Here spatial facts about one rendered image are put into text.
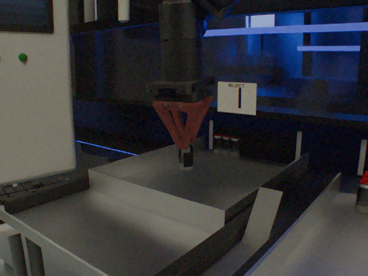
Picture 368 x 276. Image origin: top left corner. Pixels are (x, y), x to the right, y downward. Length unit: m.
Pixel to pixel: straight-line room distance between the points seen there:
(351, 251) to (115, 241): 0.27
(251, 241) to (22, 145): 0.63
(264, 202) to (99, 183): 0.27
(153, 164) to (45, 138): 0.33
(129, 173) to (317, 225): 0.35
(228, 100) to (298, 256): 0.37
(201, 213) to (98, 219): 0.14
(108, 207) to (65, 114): 0.44
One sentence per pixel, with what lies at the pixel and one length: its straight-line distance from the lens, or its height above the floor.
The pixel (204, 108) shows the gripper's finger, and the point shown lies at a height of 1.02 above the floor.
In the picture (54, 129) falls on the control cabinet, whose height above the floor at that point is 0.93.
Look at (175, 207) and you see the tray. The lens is 0.44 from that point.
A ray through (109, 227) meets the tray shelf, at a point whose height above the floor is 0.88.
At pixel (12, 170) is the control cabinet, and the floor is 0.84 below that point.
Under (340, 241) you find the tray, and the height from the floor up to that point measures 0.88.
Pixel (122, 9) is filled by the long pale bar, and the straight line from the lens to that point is 0.75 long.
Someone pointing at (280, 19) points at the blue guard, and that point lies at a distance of 0.62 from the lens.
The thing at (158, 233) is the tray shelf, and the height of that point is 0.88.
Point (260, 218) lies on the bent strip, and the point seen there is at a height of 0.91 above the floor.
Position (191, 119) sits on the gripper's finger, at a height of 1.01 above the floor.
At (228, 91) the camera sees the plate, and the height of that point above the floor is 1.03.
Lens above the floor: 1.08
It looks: 12 degrees down
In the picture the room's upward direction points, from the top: straight up
